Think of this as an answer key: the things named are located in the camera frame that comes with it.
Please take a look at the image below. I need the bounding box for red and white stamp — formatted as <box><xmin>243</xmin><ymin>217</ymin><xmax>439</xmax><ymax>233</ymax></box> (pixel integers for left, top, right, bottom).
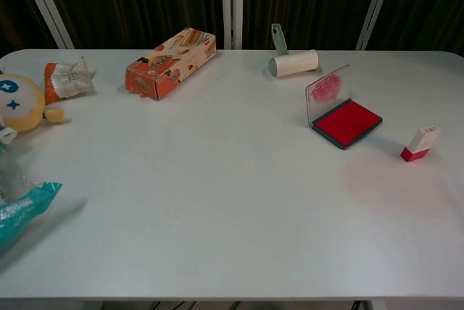
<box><xmin>399</xmin><ymin>125</ymin><xmax>441</xmax><ymax>163</ymax></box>

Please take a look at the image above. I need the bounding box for orange biscuit box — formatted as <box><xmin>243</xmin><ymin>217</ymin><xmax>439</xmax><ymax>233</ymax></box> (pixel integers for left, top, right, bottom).
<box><xmin>125</xmin><ymin>27</ymin><xmax>218</xmax><ymax>102</ymax></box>

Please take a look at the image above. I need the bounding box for red ink pad case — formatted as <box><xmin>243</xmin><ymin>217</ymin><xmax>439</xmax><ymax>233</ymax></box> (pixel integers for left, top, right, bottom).
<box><xmin>304</xmin><ymin>64</ymin><xmax>384</xmax><ymax>151</ymax></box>

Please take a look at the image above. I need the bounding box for orange and clear snack bag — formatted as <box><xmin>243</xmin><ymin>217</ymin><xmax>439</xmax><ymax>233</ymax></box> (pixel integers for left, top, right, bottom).
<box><xmin>43</xmin><ymin>56</ymin><xmax>97</xmax><ymax>106</ymax></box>

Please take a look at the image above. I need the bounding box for yellow round plush toy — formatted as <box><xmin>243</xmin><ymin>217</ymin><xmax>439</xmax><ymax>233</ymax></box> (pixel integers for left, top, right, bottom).
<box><xmin>0</xmin><ymin>64</ymin><xmax>67</xmax><ymax>143</ymax></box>

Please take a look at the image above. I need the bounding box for teal plastic package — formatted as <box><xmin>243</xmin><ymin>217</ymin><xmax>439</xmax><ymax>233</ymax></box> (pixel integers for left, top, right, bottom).
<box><xmin>0</xmin><ymin>139</ymin><xmax>64</xmax><ymax>253</ymax></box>

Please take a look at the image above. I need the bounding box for green handled lint roller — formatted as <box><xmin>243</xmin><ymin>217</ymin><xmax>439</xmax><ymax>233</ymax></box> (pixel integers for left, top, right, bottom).
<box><xmin>268</xmin><ymin>22</ymin><xmax>320</xmax><ymax>79</ymax></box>

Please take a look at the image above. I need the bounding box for white metal frame bar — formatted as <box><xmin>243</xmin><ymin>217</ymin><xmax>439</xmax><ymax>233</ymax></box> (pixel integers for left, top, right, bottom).
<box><xmin>14</xmin><ymin>0</ymin><xmax>75</xmax><ymax>50</ymax></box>
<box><xmin>355</xmin><ymin>0</ymin><xmax>394</xmax><ymax>51</ymax></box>
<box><xmin>220</xmin><ymin>0</ymin><xmax>245</xmax><ymax>50</ymax></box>

